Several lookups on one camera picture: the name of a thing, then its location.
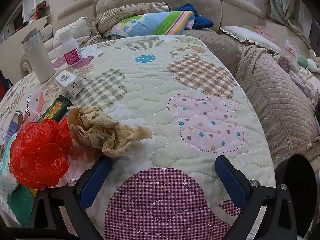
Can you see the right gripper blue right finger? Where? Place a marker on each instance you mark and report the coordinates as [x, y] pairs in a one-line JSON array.
[[233, 180]]

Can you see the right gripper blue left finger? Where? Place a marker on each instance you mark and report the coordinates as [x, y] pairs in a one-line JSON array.
[[92, 180]]

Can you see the brown paper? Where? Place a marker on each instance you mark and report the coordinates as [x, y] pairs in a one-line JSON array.
[[92, 128]]

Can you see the red plastic bag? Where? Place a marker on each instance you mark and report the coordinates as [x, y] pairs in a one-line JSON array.
[[39, 154]]

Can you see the green snack packet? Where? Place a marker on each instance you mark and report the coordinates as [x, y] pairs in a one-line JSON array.
[[57, 110]]

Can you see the teal tissue pack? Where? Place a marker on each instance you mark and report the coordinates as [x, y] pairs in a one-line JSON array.
[[8, 181]]

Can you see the large white blue medicine box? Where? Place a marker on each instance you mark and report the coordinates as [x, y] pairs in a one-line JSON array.
[[12, 128]]

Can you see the white blue striped medicine box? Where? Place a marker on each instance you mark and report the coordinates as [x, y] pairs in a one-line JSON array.
[[70, 83]]

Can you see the black trash bin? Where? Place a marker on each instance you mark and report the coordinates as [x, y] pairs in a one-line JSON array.
[[297, 174]]

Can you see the patchwork quilted table cover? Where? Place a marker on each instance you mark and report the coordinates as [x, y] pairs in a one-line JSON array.
[[165, 187]]

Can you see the beige tufted sofa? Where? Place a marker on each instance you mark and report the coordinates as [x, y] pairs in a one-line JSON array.
[[285, 112]]

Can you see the white pill bottle pink label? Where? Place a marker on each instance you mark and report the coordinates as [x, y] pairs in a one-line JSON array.
[[70, 48]]

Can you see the clear bag of snacks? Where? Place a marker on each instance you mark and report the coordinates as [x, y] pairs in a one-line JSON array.
[[288, 55]]

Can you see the green plush toy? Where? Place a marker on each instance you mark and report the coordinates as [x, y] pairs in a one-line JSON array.
[[302, 61]]

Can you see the white frilled cushion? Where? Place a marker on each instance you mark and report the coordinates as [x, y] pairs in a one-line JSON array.
[[247, 36]]

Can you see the white thermos bottle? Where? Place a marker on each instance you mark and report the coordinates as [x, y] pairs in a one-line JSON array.
[[37, 55]]

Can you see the white cream left cushion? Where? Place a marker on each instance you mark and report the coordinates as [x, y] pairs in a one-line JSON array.
[[81, 27]]

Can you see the striped floral bolster pillow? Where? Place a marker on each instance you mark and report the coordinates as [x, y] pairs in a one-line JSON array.
[[130, 13]]

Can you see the blue knitted garment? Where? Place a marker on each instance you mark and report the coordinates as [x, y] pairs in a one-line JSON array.
[[200, 22]]

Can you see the colourful cartoon pillow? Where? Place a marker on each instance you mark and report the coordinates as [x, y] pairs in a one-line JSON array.
[[160, 23]]

